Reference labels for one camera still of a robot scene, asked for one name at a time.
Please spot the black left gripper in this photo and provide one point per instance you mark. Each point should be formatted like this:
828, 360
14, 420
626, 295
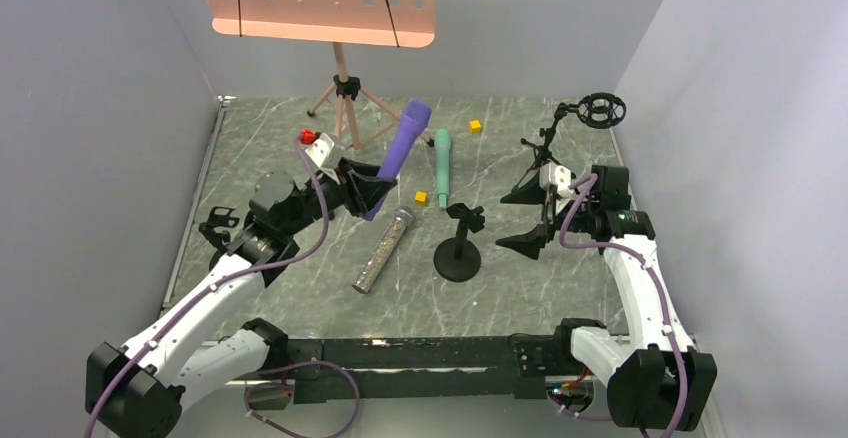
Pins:
349, 184

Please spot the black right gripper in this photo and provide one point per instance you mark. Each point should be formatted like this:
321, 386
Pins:
549, 210

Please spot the purple microphone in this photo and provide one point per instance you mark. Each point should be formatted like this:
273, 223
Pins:
414, 119

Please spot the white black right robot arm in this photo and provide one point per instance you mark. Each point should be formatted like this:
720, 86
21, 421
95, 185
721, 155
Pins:
658, 380

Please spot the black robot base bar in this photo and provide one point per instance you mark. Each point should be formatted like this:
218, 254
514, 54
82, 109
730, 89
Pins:
519, 365

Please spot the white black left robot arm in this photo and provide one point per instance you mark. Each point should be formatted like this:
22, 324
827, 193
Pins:
142, 387

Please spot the black round-base microphone stand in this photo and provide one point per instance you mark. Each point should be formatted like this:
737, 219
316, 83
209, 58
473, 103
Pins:
457, 259

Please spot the black clip stand at left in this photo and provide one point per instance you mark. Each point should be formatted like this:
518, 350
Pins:
216, 228

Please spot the pink music stand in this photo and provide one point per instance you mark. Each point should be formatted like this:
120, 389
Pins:
390, 23

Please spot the teal green microphone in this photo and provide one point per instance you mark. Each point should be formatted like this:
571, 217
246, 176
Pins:
443, 146

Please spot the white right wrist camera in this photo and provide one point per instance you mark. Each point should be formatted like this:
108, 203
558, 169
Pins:
555, 180

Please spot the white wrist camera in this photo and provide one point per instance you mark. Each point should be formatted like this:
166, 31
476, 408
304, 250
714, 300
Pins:
325, 150
555, 180

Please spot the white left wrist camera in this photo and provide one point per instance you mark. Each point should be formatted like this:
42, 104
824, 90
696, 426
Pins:
325, 150

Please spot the black tripod shock-mount stand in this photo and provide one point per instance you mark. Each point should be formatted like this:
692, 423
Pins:
595, 112

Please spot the aluminium table edge rail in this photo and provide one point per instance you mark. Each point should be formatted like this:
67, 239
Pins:
224, 105

